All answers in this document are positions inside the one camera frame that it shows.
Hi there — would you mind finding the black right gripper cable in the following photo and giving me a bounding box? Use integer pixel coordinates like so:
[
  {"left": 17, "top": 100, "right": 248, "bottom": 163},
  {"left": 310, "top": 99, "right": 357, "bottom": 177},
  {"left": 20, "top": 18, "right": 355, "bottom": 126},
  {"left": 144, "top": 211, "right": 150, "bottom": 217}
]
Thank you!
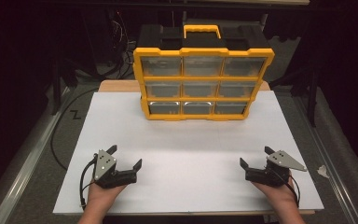
[{"left": 273, "top": 170, "right": 301, "bottom": 208}]

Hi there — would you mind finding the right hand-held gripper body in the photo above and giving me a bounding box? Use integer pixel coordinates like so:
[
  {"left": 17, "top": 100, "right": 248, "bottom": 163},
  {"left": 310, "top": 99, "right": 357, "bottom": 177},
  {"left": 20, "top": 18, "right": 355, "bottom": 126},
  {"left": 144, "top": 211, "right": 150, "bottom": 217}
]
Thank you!
[{"left": 244, "top": 149, "right": 308, "bottom": 188}]

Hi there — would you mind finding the metal floor rail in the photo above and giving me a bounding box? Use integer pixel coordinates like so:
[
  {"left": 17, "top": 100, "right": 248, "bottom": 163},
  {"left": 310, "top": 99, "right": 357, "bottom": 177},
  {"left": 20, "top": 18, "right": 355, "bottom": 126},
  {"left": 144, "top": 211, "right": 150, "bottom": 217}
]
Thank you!
[
  {"left": 293, "top": 96, "right": 358, "bottom": 224},
  {"left": 0, "top": 87, "right": 73, "bottom": 224}
]

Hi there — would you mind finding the black metal stand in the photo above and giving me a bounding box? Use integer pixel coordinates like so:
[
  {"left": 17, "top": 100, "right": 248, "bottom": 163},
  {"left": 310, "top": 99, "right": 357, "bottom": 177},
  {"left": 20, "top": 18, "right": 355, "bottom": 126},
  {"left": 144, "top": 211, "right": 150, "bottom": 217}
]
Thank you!
[
  {"left": 269, "top": 66, "right": 321, "bottom": 128},
  {"left": 50, "top": 46, "right": 78, "bottom": 116}
]

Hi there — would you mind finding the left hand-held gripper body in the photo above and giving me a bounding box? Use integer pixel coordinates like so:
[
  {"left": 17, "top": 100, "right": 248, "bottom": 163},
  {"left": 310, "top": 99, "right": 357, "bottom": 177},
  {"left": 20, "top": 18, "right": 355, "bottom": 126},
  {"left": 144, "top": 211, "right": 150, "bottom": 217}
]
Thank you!
[{"left": 92, "top": 149, "right": 138, "bottom": 189}]

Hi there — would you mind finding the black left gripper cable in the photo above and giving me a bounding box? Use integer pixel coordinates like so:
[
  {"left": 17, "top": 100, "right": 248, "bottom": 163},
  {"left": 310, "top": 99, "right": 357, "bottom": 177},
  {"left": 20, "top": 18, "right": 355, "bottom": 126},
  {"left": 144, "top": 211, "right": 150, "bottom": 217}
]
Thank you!
[{"left": 79, "top": 156, "right": 98, "bottom": 210}]

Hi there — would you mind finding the person's left hand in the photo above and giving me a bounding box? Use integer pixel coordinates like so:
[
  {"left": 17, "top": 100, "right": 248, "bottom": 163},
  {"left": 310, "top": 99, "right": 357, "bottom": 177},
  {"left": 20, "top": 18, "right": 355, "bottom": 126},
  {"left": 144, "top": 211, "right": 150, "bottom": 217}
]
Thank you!
[{"left": 85, "top": 179, "right": 128, "bottom": 216}]

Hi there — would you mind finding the bundle of background cables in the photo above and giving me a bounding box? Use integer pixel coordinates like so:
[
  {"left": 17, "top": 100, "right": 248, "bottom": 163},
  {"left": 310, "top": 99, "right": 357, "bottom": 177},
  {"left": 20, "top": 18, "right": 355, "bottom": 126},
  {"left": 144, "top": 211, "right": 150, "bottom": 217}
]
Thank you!
[{"left": 106, "top": 10, "right": 138, "bottom": 80}]

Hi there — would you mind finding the wooden table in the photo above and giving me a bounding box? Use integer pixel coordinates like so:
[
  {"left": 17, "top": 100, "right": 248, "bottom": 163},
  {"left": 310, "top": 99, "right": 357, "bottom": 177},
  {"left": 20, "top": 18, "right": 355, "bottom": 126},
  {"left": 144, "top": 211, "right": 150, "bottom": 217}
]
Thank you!
[{"left": 98, "top": 79, "right": 316, "bottom": 217}]

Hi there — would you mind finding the white paper scrap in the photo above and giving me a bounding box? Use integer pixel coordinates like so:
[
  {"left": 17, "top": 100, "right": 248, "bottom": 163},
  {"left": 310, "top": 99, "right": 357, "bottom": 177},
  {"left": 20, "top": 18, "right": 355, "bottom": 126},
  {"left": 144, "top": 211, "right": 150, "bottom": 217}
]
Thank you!
[{"left": 316, "top": 164, "right": 331, "bottom": 179}]

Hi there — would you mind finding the black floor cable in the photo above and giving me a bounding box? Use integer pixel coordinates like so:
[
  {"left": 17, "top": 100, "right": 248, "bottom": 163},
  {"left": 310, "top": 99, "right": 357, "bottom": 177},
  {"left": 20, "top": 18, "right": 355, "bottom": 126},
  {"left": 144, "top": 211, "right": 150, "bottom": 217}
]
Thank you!
[{"left": 49, "top": 87, "right": 100, "bottom": 172}]

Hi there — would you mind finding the person's right hand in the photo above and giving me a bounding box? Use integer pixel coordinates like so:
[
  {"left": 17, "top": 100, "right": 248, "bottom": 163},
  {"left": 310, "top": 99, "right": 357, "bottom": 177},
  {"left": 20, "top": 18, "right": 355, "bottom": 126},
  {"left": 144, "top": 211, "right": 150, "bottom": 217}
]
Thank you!
[{"left": 251, "top": 176, "right": 299, "bottom": 215}]

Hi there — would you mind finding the white table board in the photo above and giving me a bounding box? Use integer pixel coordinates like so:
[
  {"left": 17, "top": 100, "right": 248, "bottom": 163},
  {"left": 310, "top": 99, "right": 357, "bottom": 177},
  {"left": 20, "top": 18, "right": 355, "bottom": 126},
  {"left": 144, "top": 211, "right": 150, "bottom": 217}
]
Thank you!
[{"left": 52, "top": 91, "right": 324, "bottom": 216}]

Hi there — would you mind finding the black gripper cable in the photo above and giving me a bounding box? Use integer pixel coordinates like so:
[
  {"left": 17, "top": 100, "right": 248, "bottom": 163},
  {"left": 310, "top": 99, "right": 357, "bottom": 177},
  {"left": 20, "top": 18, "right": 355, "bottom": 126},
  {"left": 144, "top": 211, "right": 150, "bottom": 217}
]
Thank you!
[
  {"left": 273, "top": 170, "right": 301, "bottom": 208},
  {"left": 79, "top": 156, "right": 98, "bottom": 210}
]

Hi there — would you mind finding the yellow black drawer organizer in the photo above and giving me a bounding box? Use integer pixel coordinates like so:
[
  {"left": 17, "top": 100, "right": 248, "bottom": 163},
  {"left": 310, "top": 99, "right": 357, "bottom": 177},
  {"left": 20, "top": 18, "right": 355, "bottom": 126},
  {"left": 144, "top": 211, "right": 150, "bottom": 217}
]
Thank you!
[{"left": 132, "top": 24, "right": 275, "bottom": 121}]

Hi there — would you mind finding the set of clear plastic drawers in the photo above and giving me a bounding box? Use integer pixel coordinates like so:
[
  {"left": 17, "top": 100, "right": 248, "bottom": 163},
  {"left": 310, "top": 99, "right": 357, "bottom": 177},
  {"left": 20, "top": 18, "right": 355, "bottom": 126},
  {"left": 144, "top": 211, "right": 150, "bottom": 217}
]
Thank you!
[{"left": 141, "top": 56, "right": 267, "bottom": 115}]

